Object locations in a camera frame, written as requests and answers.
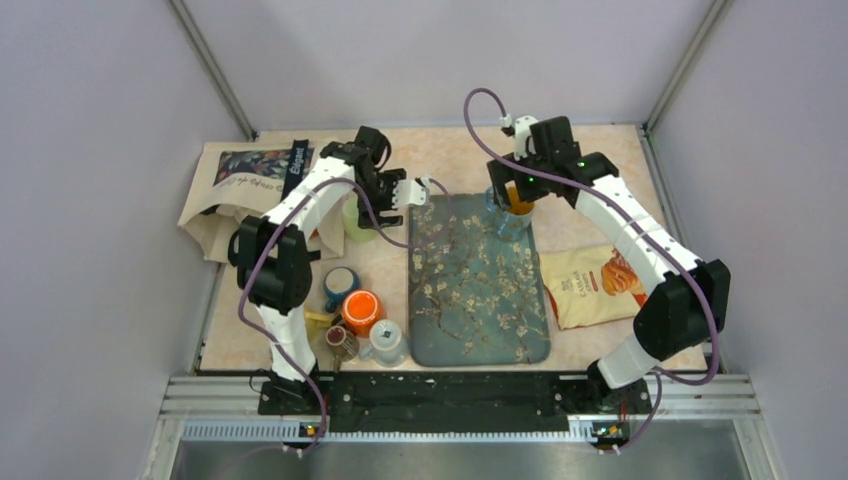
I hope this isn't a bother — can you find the light green mug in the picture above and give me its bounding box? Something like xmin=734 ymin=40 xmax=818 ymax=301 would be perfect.
xmin=342 ymin=196 xmax=377 ymax=243

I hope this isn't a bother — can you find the dark blue mug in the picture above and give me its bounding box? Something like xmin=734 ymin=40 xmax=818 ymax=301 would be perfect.
xmin=322 ymin=266 xmax=361 ymax=313

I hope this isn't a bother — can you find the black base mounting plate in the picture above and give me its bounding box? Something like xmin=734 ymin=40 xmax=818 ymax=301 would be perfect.
xmin=257 ymin=372 xmax=652 ymax=444

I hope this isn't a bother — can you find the beige canvas tote bag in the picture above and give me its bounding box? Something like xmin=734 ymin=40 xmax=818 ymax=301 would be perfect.
xmin=178 ymin=139 xmax=350 ymax=263

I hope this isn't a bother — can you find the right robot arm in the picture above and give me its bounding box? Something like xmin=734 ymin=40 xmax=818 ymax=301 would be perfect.
xmin=487 ymin=114 xmax=730 ymax=412

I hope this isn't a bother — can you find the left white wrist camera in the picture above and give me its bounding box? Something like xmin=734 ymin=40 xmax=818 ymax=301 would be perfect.
xmin=392 ymin=176 xmax=431 ymax=209

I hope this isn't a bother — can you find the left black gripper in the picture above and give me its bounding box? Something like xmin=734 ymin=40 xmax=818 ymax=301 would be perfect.
xmin=354 ymin=170 xmax=407 ymax=230

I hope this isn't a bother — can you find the light blue mug yellow inside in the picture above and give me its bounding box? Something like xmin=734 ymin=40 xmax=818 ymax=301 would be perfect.
xmin=484 ymin=186 xmax=534 ymax=242

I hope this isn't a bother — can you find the floral blue serving tray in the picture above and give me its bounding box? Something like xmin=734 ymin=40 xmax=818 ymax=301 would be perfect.
xmin=408 ymin=192 xmax=552 ymax=368

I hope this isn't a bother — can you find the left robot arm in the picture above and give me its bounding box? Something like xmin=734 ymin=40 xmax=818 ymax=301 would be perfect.
xmin=230 ymin=126 xmax=432 ymax=414

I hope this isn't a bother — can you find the orange cream snack bag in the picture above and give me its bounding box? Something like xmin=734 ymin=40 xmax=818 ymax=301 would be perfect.
xmin=539 ymin=245 xmax=648 ymax=330

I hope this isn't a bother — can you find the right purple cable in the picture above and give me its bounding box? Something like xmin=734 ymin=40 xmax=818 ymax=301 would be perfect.
xmin=462 ymin=87 xmax=722 ymax=455

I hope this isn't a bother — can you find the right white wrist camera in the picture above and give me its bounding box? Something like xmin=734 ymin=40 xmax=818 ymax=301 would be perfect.
xmin=500 ymin=114 xmax=538 ymax=162

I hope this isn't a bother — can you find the brown striped mug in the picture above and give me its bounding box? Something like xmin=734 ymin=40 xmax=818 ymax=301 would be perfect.
xmin=325 ymin=325 xmax=360 ymax=372

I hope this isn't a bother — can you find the orange mug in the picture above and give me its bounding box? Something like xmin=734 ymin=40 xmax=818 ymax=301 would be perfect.
xmin=341 ymin=289 xmax=385 ymax=338

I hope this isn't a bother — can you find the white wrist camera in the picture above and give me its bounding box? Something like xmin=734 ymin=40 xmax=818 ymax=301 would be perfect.
xmin=392 ymin=176 xmax=431 ymax=209
xmin=500 ymin=114 xmax=538 ymax=162

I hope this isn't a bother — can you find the aluminium frame rail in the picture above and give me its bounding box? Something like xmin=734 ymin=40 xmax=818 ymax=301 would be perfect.
xmin=144 ymin=371 xmax=783 ymax=479

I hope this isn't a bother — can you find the pale grey mug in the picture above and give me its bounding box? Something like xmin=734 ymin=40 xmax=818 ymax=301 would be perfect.
xmin=358 ymin=319 xmax=410 ymax=368

